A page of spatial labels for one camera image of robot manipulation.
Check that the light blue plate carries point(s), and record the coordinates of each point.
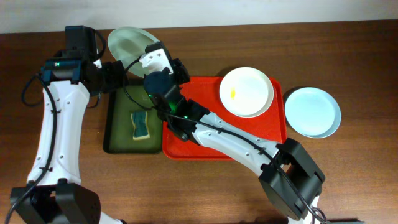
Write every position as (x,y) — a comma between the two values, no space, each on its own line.
(312,112)

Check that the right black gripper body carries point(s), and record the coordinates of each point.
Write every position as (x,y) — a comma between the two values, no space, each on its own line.
(175,71)

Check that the white plate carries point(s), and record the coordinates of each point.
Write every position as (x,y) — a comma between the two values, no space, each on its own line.
(246,92)

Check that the yellow green sponge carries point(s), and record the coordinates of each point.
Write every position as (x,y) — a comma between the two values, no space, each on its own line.
(140,125)

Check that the dark green tray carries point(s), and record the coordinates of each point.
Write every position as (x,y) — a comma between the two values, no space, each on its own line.
(118,136)

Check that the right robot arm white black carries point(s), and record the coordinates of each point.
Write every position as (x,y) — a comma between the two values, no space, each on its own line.
(289,176)

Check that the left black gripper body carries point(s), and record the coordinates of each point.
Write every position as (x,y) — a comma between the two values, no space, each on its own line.
(116,72)

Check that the red plastic tray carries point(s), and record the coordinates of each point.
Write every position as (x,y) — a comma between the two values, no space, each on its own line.
(205,91)

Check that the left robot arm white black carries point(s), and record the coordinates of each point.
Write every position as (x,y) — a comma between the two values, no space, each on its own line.
(53,192)

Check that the mint green plate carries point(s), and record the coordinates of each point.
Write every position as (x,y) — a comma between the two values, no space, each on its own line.
(129,43)

